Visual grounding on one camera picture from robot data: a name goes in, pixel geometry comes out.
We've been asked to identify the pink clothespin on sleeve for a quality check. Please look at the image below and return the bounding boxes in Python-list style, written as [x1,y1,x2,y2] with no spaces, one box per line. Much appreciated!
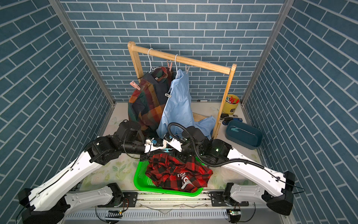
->
[130,81,141,91]

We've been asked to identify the light blue shirt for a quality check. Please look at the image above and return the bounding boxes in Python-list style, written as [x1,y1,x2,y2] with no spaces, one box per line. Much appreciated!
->
[157,69,216,139]

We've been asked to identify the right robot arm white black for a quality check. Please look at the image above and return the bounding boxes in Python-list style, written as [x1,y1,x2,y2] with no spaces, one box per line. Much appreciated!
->
[167,122,296,216]

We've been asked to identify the green plastic basket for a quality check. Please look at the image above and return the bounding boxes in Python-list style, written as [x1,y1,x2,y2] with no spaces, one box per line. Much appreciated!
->
[133,161,203,197]

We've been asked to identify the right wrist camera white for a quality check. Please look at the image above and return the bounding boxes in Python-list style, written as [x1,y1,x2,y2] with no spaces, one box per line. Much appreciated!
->
[164,133,182,152]

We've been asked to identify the white wire hanger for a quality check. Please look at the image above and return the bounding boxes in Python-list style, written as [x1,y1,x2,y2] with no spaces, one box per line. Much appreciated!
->
[147,48,154,72]
[174,54,178,75]

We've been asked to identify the teal storage box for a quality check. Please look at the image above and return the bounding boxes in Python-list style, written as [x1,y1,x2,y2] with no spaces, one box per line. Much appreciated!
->
[225,120,263,150]

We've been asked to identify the dark multicolour plaid shirt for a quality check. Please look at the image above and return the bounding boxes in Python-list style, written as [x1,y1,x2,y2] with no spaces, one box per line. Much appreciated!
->
[128,67,176,133]

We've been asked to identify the yellow pen cup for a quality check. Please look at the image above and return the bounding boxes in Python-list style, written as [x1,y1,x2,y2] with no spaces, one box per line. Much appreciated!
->
[222,94,240,114]

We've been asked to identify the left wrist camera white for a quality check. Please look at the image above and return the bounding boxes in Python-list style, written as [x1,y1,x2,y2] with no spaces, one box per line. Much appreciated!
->
[144,138,166,153]

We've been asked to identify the wooden clothes rack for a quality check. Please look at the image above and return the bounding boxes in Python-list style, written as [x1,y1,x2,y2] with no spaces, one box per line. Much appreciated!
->
[127,41,237,139]

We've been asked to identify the pink clothespin at collar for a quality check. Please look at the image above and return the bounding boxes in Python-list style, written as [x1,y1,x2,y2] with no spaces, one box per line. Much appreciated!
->
[167,61,172,71]

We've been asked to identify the blue black stapler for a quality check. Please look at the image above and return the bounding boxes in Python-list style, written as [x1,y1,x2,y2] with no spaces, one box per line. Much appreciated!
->
[222,117,243,126]

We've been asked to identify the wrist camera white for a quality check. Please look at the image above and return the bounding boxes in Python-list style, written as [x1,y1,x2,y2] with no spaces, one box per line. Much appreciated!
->
[164,133,182,152]
[144,138,166,153]

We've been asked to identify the white wire hanger left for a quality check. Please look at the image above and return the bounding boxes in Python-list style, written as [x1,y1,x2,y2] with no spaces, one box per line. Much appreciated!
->
[147,48,154,72]

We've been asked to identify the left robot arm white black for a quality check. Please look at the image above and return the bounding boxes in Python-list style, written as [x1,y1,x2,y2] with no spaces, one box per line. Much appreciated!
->
[18,120,172,224]

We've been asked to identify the red black plaid shirt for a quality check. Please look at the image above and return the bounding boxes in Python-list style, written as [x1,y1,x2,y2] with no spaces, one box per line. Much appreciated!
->
[145,154,213,193]

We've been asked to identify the white wire hanger middle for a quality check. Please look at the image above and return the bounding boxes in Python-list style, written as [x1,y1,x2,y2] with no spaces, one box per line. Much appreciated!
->
[174,54,178,75]

